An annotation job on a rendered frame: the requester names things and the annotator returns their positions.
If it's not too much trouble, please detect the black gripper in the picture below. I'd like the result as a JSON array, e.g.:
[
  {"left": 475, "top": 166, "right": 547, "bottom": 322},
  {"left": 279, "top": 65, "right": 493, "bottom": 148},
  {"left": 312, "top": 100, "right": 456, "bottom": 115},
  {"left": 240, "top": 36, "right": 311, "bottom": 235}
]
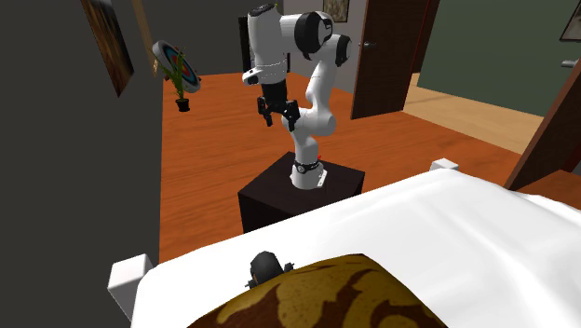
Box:
[{"left": 256, "top": 78, "right": 301, "bottom": 133}]

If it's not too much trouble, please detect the dark robot stand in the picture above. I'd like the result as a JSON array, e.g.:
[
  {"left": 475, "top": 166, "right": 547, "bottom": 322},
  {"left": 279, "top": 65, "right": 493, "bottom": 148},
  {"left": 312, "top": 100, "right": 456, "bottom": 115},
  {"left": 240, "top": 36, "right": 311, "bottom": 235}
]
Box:
[{"left": 237, "top": 151, "right": 367, "bottom": 235}]

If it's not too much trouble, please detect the green potted plant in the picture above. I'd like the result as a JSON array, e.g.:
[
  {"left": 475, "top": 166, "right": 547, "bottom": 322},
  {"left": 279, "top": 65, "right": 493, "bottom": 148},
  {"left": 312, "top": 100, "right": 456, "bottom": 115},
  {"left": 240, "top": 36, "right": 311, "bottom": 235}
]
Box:
[{"left": 155, "top": 48, "right": 192, "bottom": 114}]

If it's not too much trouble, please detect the round dartboard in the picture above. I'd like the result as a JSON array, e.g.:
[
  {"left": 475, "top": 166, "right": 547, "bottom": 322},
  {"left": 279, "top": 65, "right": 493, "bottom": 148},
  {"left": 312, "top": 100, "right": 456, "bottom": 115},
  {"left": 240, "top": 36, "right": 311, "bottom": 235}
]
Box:
[{"left": 151, "top": 39, "right": 202, "bottom": 95}]

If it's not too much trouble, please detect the dark brown door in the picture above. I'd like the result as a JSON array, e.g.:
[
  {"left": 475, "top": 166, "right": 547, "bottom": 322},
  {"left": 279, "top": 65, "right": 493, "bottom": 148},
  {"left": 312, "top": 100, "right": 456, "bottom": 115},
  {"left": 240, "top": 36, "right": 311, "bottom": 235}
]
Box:
[{"left": 350, "top": 0, "right": 441, "bottom": 121}]

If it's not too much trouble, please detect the black round object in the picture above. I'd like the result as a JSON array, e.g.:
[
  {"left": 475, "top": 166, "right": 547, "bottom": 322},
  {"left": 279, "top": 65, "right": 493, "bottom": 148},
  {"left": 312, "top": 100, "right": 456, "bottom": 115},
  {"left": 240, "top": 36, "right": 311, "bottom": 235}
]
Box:
[{"left": 245, "top": 251, "right": 295, "bottom": 290}]

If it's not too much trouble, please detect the white bed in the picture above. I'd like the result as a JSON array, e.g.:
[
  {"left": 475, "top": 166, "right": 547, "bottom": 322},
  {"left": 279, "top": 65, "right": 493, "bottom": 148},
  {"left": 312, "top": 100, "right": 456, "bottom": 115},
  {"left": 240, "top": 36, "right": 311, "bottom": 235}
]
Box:
[{"left": 107, "top": 157, "right": 581, "bottom": 328}]

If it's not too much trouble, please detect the brown patterned pillow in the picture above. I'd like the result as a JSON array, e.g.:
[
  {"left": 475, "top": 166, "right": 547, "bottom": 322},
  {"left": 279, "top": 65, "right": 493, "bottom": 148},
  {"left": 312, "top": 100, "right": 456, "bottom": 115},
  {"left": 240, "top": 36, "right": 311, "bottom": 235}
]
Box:
[{"left": 187, "top": 253, "right": 448, "bottom": 328}]

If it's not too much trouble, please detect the brown wall picture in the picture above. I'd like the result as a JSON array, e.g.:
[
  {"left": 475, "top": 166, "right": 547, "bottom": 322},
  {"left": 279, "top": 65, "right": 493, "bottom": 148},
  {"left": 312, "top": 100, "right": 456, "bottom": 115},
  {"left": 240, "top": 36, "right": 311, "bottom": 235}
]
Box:
[{"left": 80, "top": 0, "right": 135, "bottom": 99}]

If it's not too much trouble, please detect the brown door with handle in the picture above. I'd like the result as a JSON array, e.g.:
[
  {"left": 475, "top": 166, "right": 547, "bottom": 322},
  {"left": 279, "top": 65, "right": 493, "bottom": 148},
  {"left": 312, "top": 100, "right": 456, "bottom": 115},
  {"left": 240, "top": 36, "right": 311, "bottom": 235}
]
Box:
[{"left": 503, "top": 58, "right": 581, "bottom": 192}]

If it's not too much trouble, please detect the dark framed wall picture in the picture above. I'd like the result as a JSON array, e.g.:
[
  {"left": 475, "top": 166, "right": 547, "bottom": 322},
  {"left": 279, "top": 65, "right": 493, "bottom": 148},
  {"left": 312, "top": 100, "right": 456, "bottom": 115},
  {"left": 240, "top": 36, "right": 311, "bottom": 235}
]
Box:
[{"left": 559, "top": 0, "right": 581, "bottom": 44}]

